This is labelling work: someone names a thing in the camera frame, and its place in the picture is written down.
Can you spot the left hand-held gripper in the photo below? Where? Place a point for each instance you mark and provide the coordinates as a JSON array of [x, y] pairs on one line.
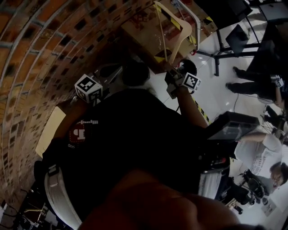
[[87, 88]]

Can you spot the black body-worn monitor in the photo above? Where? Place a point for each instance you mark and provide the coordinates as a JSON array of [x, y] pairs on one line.
[[234, 125]]

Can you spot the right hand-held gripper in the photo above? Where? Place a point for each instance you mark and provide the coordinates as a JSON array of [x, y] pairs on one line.
[[190, 82]]

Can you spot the person's right forearm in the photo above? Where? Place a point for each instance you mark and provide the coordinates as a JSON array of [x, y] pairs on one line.
[[191, 105]]

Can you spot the black desk frame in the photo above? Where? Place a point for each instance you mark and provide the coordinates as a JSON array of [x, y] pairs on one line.
[[217, 58]]

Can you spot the person's black shoe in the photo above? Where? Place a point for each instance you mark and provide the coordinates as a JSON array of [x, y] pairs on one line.
[[136, 74], [190, 67]]

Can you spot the person's black shirt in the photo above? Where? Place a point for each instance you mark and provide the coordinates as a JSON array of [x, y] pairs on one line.
[[135, 134]]

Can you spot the yellow-black floor tape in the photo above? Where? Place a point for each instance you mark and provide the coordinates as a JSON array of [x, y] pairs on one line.
[[202, 111]]

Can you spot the person's left black shoe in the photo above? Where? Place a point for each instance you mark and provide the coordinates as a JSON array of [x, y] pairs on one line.
[[136, 74]]

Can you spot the person's right black shoe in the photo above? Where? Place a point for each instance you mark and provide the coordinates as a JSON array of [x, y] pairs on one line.
[[190, 67]]

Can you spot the printed cardboard box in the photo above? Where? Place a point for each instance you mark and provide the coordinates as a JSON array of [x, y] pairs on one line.
[[144, 33]]

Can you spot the person's face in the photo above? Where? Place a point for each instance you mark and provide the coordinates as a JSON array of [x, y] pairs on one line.
[[157, 202]]

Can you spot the light wooden hanger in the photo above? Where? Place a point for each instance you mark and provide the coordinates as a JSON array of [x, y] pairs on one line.
[[186, 28]]

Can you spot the light wooden table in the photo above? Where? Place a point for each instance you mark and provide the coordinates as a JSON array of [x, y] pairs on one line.
[[50, 130]]

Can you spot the person's left forearm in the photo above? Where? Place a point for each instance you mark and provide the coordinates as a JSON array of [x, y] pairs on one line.
[[72, 116]]

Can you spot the white curved tube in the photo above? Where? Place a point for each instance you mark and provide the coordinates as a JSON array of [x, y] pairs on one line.
[[198, 33]]

